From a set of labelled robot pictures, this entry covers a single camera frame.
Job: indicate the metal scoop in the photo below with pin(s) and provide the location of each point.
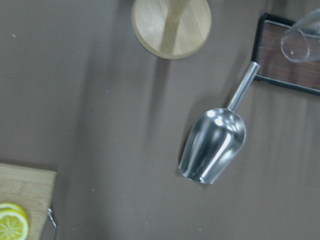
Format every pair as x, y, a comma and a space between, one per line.
216, 137

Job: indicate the wooden mug tree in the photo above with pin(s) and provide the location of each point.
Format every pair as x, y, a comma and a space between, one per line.
171, 29

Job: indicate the bamboo cutting board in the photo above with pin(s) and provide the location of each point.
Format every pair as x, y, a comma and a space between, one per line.
32, 189

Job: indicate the clear drinking glass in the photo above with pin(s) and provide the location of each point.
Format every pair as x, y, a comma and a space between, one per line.
301, 42

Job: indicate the black wire glass rack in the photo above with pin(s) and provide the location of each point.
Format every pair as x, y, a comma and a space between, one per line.
275, 68

